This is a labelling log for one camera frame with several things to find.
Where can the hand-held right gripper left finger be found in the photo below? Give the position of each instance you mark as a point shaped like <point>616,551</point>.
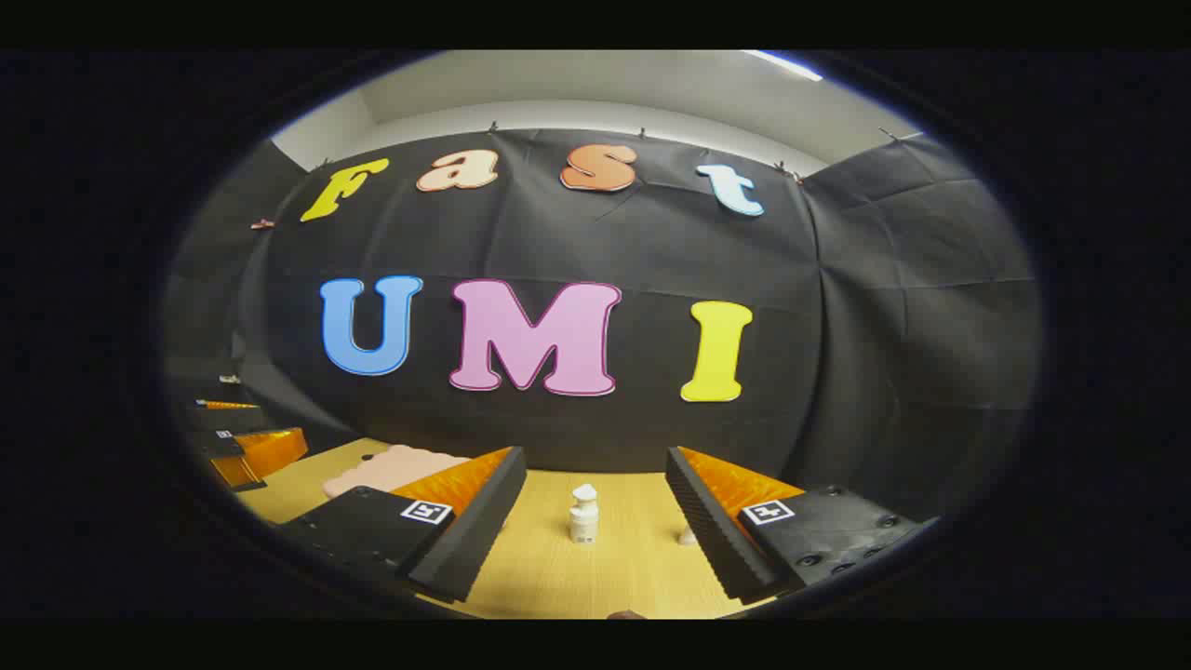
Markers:
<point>475,521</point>

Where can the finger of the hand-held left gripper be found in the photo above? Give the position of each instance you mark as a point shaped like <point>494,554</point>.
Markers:
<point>228,414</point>
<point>265,454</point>

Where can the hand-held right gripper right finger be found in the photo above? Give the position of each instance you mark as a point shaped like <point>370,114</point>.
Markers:
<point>712,526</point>

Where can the white squeeze tube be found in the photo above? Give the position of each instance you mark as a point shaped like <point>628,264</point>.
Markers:
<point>687,536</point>

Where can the pink suitcase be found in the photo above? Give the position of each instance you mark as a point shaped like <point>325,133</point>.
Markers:
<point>386,470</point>

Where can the small white pump bottle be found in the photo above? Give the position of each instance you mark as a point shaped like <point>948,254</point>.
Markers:
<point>583,516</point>

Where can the black backdrop cloth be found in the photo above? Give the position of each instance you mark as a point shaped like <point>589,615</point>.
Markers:
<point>651,251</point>

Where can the ceiling light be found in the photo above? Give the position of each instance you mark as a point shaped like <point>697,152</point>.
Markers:
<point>782,63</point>

